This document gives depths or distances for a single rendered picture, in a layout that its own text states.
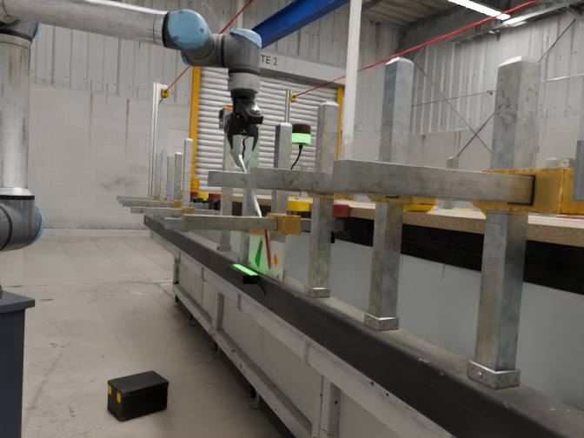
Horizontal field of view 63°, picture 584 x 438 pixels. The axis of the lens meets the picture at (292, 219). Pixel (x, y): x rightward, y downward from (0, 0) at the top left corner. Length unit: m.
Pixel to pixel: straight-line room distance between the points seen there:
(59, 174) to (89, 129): 0.88
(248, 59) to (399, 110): 0.64
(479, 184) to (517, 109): 0.14
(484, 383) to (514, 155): 0.28
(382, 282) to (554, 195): 0.35
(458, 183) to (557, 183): 0.11
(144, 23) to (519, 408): 1.14
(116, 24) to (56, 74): 7.54
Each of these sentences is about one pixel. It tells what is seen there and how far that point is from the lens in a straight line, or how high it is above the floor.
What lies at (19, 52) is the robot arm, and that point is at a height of 1.28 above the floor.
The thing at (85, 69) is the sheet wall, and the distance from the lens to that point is 8.97.
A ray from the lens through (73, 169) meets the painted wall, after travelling 8.73.
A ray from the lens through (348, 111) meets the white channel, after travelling 2.92.
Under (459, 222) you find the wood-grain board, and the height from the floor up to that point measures 0.89.
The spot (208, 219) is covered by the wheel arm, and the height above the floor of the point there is 0.85.
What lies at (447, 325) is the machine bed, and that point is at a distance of 1.04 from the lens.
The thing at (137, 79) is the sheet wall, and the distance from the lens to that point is 9.05.
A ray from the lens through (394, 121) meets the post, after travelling 0.83.
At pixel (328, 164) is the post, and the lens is 1.04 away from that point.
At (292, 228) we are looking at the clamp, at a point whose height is 0.84.
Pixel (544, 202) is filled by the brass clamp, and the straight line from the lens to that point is 0.59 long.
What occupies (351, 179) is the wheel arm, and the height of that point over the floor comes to 0.94.
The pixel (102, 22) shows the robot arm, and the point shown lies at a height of 1.33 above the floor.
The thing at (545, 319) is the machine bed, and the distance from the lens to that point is 0.88.
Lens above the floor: 0.93
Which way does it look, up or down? 3 degrees down
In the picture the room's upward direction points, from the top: 3 degrees clockwise
